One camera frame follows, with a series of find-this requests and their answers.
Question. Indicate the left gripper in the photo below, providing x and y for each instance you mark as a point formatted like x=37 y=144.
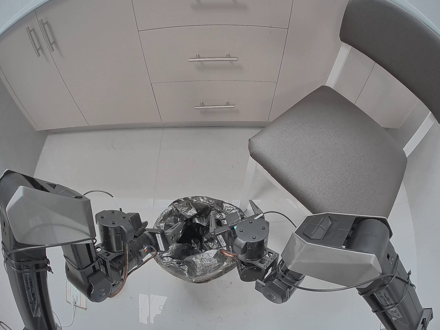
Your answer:
x=160 y=242

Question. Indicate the beige cabinet with drawers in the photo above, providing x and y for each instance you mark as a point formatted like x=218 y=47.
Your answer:
x=213 y=12

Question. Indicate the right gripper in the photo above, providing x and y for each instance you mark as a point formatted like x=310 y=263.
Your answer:
x=221 y=241

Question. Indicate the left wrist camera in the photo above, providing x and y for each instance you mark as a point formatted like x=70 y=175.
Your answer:
x=137 y=223

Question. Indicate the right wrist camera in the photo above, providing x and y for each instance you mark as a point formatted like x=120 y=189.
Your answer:
x=233 y=218

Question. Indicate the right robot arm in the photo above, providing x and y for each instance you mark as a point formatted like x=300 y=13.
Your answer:
x=326 y=249

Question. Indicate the black plastic bag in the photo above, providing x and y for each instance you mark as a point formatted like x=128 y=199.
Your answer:
x=206 y=265

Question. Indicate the grey padded white chair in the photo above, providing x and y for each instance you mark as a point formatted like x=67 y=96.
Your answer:
x=326 y=143

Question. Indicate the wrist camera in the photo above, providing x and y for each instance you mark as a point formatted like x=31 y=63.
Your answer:
x=233 y=218
x=137 y=223

